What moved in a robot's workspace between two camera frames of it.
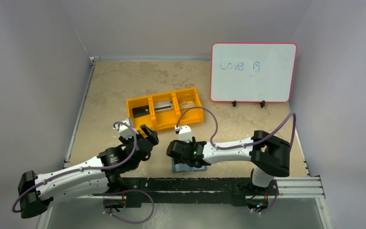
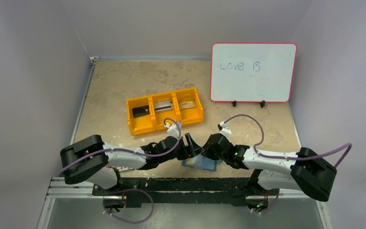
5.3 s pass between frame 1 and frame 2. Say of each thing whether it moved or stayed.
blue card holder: moved
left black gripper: moved
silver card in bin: stayed
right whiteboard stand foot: stayed
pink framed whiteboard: stayed
